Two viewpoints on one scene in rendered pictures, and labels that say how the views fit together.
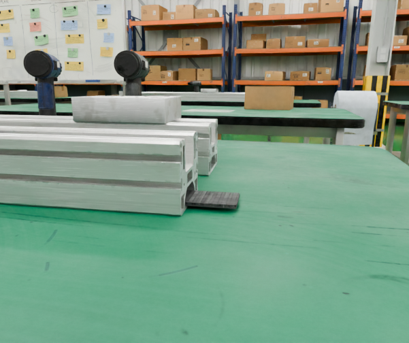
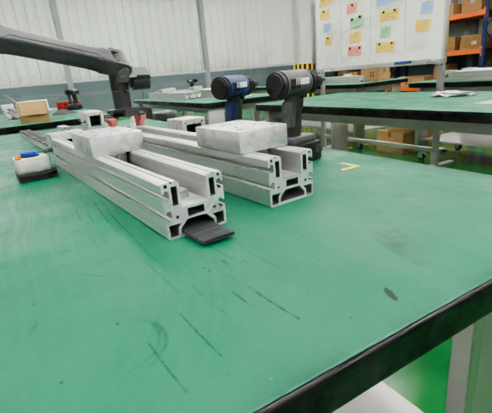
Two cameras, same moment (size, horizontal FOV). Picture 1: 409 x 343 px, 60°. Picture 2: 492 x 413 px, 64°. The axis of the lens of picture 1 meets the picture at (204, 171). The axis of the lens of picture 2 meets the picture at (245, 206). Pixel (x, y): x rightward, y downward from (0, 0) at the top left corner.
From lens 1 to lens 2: 0.45 m
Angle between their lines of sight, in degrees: 44
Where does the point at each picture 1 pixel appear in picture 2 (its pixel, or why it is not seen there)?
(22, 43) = (338, 29)
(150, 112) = (232, 143)
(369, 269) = (164, 319)
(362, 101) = not seen: outside the picture
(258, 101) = not seen: outside the picture
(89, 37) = (404, 10)
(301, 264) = (143, 297)
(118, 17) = not seen: outside the picture
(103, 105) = (209, 134)
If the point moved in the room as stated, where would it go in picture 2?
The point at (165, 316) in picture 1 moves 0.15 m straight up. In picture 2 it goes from (43, 294) to (6, 166)
